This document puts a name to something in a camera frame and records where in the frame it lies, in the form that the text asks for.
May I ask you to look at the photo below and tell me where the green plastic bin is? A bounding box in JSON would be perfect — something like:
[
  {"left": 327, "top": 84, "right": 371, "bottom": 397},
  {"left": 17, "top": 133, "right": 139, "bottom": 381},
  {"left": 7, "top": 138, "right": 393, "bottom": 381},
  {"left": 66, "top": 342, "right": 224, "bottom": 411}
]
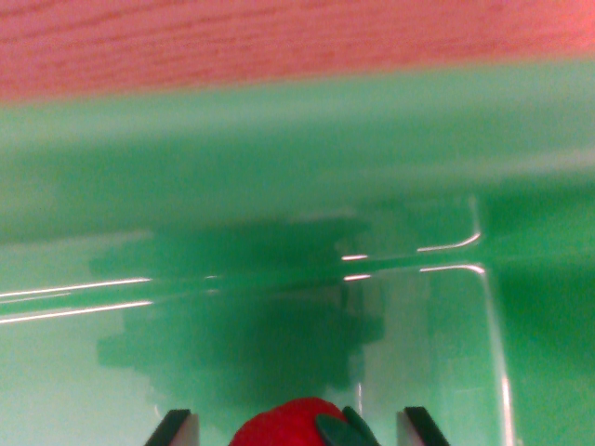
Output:
[{"left": 0, "top": 55, "right": 595, "bottom": 446}]

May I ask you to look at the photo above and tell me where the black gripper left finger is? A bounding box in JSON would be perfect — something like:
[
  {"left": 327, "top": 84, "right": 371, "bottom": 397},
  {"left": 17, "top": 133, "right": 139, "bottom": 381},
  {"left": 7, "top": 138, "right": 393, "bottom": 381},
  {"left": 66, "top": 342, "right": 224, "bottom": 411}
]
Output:
[{"left": 144, "top": 408, "right": 201, "bottom": 446}]

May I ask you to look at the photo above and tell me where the red toy strawberry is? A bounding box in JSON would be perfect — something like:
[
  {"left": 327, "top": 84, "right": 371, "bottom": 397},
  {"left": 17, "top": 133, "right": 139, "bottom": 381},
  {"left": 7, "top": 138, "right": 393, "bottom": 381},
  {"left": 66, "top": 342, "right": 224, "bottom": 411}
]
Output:
[{"left": 228, "top": 396, "right": 381, "bottom": 446}]

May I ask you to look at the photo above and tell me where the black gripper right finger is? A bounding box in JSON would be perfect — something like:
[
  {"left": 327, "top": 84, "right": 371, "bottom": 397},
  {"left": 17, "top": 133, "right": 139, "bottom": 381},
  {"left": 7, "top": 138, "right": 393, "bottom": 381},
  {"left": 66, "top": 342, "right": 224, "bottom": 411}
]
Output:
[{"left": 396, "top": 406, "right": 452, "bottom": 446}]

